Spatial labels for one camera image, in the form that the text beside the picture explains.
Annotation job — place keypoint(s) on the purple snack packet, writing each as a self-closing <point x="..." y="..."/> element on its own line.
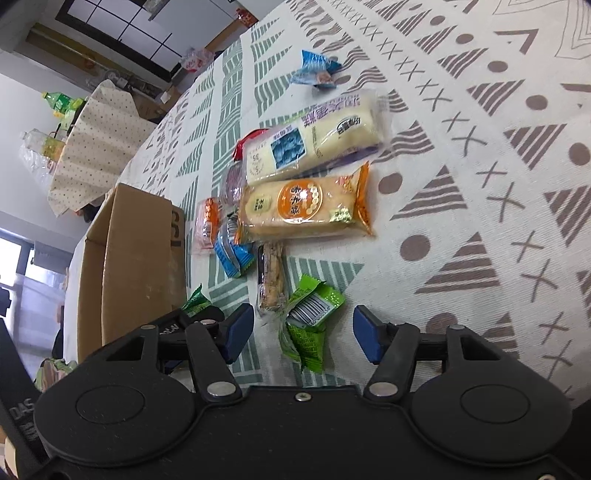
<point x="233" y="184"/>

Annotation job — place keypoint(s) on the red and white plastic bag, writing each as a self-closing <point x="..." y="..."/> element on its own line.
<point x="196" y="60"/>

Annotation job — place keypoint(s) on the light blue snack packet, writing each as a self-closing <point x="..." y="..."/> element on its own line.
<point x="316" y="67"/>

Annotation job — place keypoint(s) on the small blue snack packet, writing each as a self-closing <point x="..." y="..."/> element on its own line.
<point x="233" y="256"/>

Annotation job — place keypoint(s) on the small green snack packet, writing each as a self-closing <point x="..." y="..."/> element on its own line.
<point x="196" y="302"/>

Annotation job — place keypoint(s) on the long white bread packet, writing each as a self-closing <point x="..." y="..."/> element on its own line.
<point x="323" y="134"/>

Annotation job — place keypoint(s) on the small orange snack packet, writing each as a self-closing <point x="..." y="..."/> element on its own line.
<point x="207" y="224"/>

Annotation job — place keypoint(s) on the clear plastic bottle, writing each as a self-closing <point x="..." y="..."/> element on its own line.
<point x="41" y="143"/>

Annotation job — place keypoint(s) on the large green snack packet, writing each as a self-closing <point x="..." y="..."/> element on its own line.
<point x="309" y="318"/>

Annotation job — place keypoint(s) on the orange rice cracker packet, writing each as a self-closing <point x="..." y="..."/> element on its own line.
<point x="300" y="203"/>

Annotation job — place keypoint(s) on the dark framed window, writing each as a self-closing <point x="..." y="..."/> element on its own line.
<point x="124" y="32"/>

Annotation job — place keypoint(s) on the colourful cloth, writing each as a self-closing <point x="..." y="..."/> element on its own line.
<point x="55" y="374"/>

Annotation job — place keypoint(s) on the green drink bottle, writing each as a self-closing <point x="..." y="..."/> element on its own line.
<point x="62" y="101"/>

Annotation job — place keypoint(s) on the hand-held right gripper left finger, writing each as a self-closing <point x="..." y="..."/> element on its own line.
<point x="238" y="334"/>

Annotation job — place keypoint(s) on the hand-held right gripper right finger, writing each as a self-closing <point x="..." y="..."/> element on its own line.
<point x="367" y="334"/>

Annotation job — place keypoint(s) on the red snack packet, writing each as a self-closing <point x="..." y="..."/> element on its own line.
<point x="249" y="141"/>

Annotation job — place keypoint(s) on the patterned blanket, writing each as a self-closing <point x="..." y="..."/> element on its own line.
<point x="461" y="138"/>

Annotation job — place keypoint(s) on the brown cardboard box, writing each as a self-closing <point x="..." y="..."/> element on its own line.
<point x="134" y="258"/>

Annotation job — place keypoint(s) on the brown cereal bar packet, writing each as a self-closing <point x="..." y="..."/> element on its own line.
<point x="271" y="277"/>

